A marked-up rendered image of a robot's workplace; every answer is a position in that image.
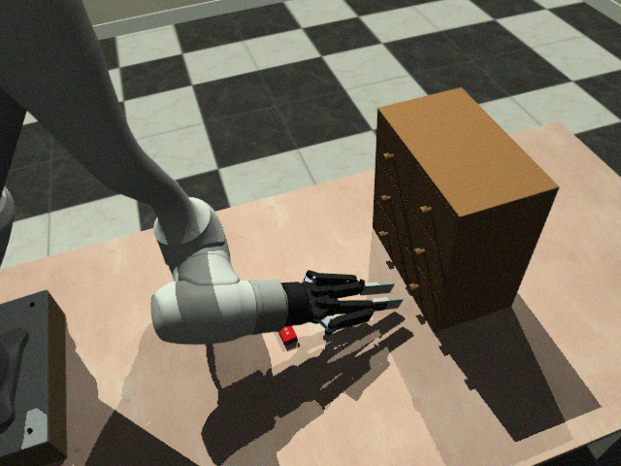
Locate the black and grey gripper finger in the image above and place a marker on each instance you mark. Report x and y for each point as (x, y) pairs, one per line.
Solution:
(357, 311)
(341, 285)

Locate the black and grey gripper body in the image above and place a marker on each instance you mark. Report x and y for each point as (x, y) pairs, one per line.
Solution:
(301, 302)

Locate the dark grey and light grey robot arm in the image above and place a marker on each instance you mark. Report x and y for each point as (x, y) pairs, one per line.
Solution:
(52, 65)

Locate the small red block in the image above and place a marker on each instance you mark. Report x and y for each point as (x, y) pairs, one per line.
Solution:
(288, 335)

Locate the brown wooden chest of drawers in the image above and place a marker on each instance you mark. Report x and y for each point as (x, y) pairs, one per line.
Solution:
(500, 195)

